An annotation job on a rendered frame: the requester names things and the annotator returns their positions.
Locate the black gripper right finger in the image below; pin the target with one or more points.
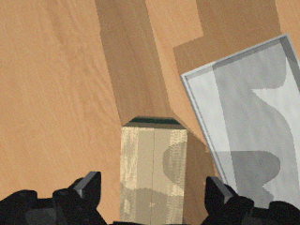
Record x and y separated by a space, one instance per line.
230 209

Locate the grey shallow tray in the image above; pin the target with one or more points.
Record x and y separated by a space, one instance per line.
250 108

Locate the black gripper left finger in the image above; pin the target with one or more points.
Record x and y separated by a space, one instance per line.
25 207

